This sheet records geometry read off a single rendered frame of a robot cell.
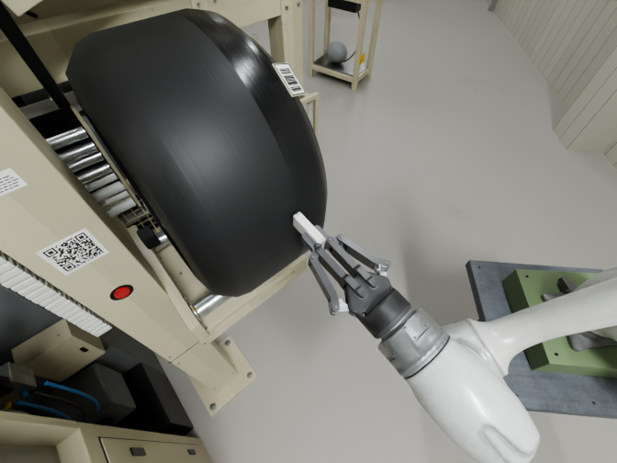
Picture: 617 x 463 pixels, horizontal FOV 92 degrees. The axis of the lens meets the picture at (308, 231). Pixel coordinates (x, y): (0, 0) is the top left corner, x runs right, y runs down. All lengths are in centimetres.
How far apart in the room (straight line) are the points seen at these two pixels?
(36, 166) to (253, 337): 140
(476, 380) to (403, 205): 193
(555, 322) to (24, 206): 79
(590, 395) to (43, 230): 140
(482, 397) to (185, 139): 50
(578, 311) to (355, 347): 128
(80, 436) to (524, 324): 88
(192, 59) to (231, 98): 8
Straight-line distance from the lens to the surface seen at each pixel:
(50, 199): 58
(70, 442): 90
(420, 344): 45
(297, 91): 55
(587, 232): 280
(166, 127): 46
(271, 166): 48
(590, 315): 59
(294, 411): 166
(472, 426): 47
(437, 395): 46
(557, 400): 125
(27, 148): 53
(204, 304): 84
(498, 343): 61
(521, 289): 125
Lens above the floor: 165
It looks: 54 degrees down
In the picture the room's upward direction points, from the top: straight up
